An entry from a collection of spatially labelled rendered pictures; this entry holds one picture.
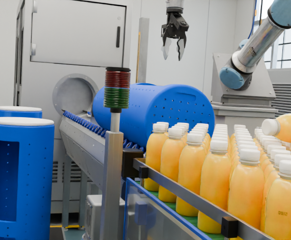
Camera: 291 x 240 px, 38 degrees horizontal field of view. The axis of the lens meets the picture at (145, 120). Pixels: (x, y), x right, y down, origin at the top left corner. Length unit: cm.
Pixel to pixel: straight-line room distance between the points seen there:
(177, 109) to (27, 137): 65
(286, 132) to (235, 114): 98
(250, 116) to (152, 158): 84
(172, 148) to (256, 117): 94
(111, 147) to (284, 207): 47
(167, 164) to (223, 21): 633
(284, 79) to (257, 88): 154
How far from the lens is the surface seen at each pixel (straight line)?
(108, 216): 109
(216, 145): 96
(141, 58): 303
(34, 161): 186
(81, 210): 364
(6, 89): 669
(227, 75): 189
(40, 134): 185
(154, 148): 130
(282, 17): 165
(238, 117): 202
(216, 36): 735
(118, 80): 103
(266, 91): 218
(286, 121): 105
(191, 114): 158
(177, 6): 183
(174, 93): 155
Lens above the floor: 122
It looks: 4 degrees down
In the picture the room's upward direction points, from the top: 4 degrees clockwise
